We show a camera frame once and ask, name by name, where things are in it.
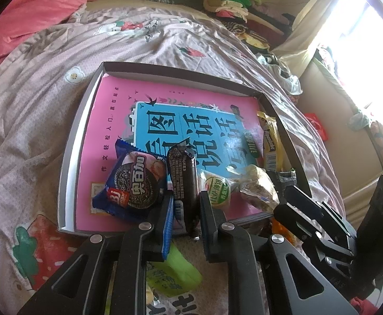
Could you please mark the white plastic bag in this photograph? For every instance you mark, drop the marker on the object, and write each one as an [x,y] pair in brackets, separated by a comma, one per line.
[283,75]

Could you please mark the light green snack packet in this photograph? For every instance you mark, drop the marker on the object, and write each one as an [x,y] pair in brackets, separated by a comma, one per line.
[178,269]

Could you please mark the small green chocolate packet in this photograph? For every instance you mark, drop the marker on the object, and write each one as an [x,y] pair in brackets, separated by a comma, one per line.
[253,144]

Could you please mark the dark chocolate bar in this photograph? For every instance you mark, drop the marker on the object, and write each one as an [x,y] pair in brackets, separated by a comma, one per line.
[183,177]

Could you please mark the orange cracker packet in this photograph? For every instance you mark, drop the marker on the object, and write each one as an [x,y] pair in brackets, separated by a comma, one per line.
[278,228]

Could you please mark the white curtain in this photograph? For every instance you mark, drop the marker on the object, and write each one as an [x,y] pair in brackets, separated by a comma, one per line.
[312,16]

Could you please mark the pink and blue book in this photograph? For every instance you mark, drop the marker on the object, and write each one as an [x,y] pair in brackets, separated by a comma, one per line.
[119,105]

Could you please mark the floral fabric bag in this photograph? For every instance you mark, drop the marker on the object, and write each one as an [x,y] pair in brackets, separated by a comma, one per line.
[295,99]

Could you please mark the white packet black print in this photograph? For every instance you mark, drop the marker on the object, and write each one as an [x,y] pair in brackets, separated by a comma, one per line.
[178,306]

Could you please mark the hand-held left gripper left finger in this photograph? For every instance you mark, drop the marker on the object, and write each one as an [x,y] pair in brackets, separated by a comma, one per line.
[168,226]

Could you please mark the pile of folded clothes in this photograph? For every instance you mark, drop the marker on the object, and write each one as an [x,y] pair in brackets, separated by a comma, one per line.
[244,10]

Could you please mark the red plastic bag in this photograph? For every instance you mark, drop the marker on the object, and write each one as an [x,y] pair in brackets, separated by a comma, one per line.
[317,124]

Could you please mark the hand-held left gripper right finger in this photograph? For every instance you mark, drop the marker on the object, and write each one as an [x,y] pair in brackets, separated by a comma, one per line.
[208,226]

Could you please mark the yellow wafer packet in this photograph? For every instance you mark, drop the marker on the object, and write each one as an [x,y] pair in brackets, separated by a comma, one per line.
[272,137]

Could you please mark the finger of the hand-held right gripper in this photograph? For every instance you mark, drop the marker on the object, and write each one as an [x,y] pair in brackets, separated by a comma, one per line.
[296,226]
[316,210]

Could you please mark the blue cookie packet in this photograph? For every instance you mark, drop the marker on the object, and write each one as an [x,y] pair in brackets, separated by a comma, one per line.
[135,183]

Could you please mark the pink pillow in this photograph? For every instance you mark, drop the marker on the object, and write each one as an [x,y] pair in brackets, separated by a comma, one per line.
[30,16]

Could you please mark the clear nougat packet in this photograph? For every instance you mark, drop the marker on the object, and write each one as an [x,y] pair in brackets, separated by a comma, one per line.
[258,187]

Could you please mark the shallow grey cardboard box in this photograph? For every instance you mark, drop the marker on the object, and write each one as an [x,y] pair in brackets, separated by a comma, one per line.
[80,121]

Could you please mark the beige bed sheet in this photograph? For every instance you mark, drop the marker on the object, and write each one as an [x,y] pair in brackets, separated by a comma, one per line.
[129,1]

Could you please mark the clothes on windowsill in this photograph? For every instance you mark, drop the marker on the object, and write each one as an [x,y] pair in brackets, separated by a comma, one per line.
[362,121]

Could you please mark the clear packet green round label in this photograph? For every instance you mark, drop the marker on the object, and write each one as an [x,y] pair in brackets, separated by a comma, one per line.
[216,187]

